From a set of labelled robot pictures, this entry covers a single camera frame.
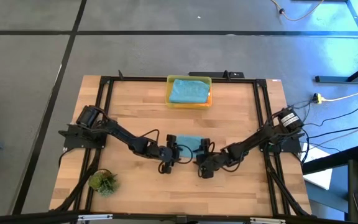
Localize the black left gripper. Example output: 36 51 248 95
152 133 181 175

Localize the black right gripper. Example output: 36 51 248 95
192 138 229 180

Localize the light blue microfiber towel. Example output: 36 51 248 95
175 134 205 159
168 79 211 105

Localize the yellow translucent plastic bin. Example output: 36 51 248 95
165 74 213 110

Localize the small green moss plant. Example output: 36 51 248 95
88 169 119 197

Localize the black control box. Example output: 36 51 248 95
188 71 245 79

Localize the white paper box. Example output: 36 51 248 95
303 146 334 190

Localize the black desk leg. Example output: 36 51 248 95
314 57 358 83

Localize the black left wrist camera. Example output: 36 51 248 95
168 146 181 162

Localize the black aluminium table frame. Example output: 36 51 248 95
53 70 312 217

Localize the white power cable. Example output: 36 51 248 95
321 92 358 102

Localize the tan floor cable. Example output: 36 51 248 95
270 0 324 22

